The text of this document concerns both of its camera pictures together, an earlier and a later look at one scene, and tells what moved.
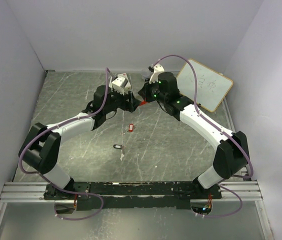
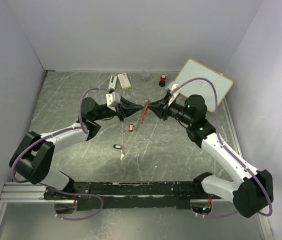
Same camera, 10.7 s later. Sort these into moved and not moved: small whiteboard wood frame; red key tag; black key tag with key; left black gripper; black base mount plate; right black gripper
Moved: left black gripper; right black gripper
Not moved: small whiteboard wood frame; black key tag with key; black base mount plate; red key tag
